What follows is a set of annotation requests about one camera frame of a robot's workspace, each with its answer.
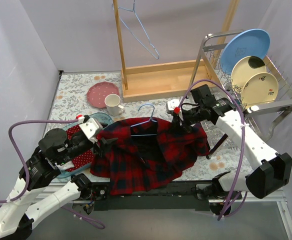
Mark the red polka dot cloth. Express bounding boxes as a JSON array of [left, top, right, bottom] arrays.
[[65, 125, 94, 173]]

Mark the blue wire hanger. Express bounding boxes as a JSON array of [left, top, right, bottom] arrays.
[[130, 103, 158, 137], [116, 0, 160, 60]]

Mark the red plaid skirt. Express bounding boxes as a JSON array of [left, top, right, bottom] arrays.
[[90, 117, 210, 195]]

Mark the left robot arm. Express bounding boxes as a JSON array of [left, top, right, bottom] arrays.
[[0, 128, 116, 240]]

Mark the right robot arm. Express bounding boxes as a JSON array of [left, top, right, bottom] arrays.
[[166, 84, 292, 199]]

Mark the wooden hanger stand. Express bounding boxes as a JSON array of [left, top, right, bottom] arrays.
[[112, 0, 240, 103]]

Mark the teal plastic tray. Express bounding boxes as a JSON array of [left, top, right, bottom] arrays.
[[56, 112, 114, 179]]

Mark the white mug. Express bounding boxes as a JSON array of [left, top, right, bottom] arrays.
[[104, 93, 125, 117]]

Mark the floral tablecloth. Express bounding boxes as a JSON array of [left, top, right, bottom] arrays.
[[49, 72, 252, 183]]

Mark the pink dotted plate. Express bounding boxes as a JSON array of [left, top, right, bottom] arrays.
[[86, 81, 120, 109]]

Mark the cream plate with flower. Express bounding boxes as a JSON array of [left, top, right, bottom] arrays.
[[240, 72, 279, 109]]

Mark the cream plate black spot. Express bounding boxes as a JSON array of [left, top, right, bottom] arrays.
[[231, 56, 267, 87]]

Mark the metal dish rack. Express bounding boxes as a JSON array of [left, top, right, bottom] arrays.
[[185, 29, 292, 160]]

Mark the blue plate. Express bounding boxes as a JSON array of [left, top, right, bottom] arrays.
[[219, 28, 271, 75]]

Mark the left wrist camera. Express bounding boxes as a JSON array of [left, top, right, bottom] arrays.
[[76, 115, 103, 143]]

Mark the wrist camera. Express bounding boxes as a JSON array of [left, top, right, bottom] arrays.
[[76, 115, 103, 143], [166, 98, 182, 117]]

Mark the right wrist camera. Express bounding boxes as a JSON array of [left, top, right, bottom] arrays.
[[166, 98, 182, 117]]

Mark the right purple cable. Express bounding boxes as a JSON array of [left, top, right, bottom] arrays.
[[179, 79, 248, 221]]

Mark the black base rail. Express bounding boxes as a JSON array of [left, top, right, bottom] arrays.
[[70, 179, 242, 212]]

